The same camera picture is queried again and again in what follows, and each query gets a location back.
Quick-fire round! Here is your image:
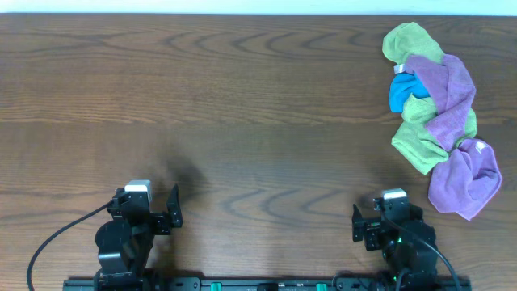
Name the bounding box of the blue cloth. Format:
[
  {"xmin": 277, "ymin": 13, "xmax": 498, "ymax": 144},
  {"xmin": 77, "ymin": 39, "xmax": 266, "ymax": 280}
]
[{"xmin": 389, "ymin": 73, "xmax": 430, "ymax": 113}]

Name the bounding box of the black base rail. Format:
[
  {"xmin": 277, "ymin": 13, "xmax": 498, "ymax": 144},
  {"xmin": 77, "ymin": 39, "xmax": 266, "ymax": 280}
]
[{"xmin": 62, "ymin": 269, "xmax": 473, "ymax": 291}]

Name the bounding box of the purple cloth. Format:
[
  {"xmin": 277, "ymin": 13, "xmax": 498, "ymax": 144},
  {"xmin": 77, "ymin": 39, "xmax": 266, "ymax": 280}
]
[
  {"xmin": 406, "ymin": 54, "xmax": 476, "ymax": 151},
  {"xmin": 428, "ymin": 138, "xmax": 502, "ymax": 221}
]

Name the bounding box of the purple cloth in pile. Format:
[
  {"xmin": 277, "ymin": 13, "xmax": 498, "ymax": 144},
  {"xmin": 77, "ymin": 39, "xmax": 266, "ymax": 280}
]
[{"xmin": 428, "ymin": 138, "xmax": 502, "ymax": 221}]

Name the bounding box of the lower green cloth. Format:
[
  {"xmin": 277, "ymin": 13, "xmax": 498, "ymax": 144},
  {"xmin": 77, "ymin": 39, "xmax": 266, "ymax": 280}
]
[{"xmin": 391, "ymin": 95, "xmax": 477, "ymax": 175}]

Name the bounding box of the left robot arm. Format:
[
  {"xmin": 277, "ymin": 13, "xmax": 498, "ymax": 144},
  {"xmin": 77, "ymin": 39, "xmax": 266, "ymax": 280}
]
[{"xmin": 94, "ymin": 180, "xmax": 183, "ymax": 291}]

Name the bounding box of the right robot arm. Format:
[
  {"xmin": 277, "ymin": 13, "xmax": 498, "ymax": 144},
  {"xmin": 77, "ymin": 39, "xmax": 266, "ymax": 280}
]
[{"xmin": 351, "ymin": 196, "xmax": 438, "ymax": 290}]

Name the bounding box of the upper green cloth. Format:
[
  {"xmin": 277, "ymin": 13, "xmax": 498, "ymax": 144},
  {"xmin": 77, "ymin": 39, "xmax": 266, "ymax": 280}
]
[{"xmin": 382, "ymin": 22, "xmax": 444, "ymax": 65}]

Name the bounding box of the green cloth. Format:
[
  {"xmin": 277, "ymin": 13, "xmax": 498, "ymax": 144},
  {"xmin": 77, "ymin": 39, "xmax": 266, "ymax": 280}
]
[
  {"xmin": 382, "ymin": 22, "xmax": 444, "ymax": 65},
  {"xmin": 391, "ymin": 95, "xmax": 477, "ymax": 175}
]

